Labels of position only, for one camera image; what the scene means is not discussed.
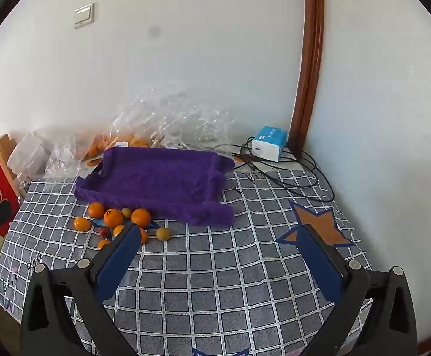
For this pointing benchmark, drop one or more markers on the small clear plastic bag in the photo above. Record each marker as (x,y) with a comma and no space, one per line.
(67,155)

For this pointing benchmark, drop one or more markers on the blue white tissue box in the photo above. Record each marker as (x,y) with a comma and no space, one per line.
(269,144)

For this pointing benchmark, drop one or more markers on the bagged oranges pile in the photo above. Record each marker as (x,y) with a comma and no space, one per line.
(134,141)

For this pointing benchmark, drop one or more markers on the purple towel covered tray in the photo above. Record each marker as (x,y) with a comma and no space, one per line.
(156,178)

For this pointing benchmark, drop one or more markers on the small red fruit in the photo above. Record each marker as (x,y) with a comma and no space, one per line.
(104,233)

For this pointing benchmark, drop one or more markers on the large orange tangerine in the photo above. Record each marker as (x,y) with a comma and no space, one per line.
(113,217)

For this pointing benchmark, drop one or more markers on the white plastic bag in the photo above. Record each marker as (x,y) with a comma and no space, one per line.
(28,152)

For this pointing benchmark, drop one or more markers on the grey checkered blanket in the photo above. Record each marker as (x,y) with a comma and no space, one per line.
(215,267)

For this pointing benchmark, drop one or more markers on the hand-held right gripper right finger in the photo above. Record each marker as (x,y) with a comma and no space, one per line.
(317,259)

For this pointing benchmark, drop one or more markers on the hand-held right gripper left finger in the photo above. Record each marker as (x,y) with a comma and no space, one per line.
(121,257)

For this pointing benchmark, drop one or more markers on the white light switch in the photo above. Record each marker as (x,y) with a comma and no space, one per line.
(83,15)

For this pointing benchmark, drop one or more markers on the brown wooden door frame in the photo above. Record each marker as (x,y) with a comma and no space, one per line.
(310,63)

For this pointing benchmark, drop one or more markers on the large clear plastic bag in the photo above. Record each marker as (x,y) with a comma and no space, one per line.
(171,118)

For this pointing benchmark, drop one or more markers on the yellow round fruit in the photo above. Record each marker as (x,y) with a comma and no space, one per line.
(162,234)
(127,212)

